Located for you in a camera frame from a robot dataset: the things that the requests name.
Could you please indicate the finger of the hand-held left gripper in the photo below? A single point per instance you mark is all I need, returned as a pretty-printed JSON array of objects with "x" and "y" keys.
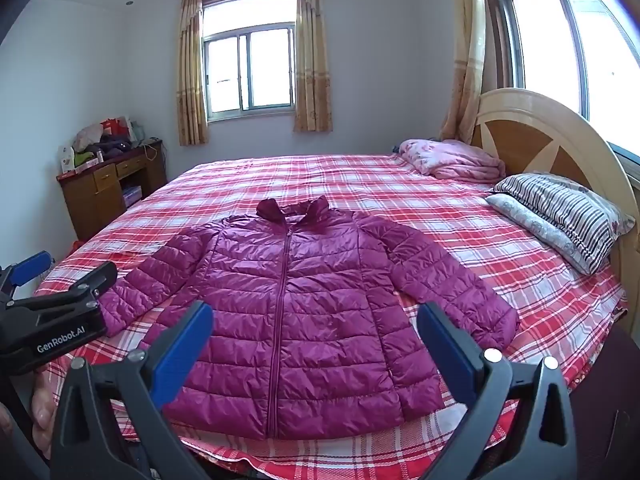
[
  {"x": 31, "y": 266},
  {"x": 92, "y": 280}
]

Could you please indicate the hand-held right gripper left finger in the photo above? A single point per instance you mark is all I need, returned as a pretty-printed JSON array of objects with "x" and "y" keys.
[{"x": 185, "y": 355}]

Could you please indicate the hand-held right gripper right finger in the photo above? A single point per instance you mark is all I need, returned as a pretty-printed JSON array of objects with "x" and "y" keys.
[{"x": 445, "y": 350}]

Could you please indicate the magenta puffer jacket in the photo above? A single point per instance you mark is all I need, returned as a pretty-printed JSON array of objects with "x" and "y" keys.
[{"x": 310, "y": 310}]

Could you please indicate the dark purple clothes pile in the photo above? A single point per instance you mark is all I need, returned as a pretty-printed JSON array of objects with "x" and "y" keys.
[{"x": 115, "y": 145}]

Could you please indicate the person's left hand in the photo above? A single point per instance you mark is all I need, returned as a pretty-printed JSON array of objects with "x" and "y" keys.
[{"x": 42, "y": 410}]

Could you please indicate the wooden desk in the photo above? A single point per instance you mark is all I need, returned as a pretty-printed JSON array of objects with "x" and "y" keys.
[{"x": 90, "y": 200}]

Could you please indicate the stack of books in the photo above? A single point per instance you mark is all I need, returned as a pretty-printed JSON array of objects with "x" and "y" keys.
[{"x": 132, "y": 196}]

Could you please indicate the white printed packet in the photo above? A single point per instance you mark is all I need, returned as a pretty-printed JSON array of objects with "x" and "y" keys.
[{"x": 66, "y": 159}]

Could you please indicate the pale pink cloth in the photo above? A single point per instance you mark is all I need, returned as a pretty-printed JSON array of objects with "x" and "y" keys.
[{"x": 89, "y": 136}]

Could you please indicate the grey floral pillow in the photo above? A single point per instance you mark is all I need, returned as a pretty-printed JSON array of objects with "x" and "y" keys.
[{"x": 530, "y": 227}]

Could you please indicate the white plastic bag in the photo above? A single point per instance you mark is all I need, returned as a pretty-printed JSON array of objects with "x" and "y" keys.
[{"x": 132, "y": 130}]

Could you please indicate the red paper bag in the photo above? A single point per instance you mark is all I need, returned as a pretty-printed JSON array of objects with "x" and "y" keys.
[{"x": 110, "y": 125}]

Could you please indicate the striped pillow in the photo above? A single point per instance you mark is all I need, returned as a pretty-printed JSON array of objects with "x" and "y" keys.
[{"x": 565, "y": 210}]

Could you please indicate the pink folded blanket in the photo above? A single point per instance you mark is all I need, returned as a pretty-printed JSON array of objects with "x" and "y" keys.
[{"x": 450, "y": 160}]

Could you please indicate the bed with red plaid sheet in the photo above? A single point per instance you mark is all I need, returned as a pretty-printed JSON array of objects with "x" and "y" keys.
[{"x": 350, "y": 180}]

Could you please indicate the beige patterned curtain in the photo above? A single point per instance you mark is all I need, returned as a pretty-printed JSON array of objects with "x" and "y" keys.
[
  {"x": 190, "y": 85},
  {"x": 312, "y": 60}
]

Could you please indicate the wooden headboard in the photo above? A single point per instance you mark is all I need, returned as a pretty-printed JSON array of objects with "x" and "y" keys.
[{"x": 525, "y": 135}]

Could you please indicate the sliding window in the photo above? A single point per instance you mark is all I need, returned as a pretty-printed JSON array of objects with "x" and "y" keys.
[{"x": 250, "y": 70}]

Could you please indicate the tall beige curtain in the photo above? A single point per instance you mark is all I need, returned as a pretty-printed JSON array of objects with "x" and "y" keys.
[{"x": 465, "y": 85}]

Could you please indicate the large side window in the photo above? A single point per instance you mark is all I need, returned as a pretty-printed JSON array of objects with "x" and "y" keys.
[{"x": 550, "y": 35}]

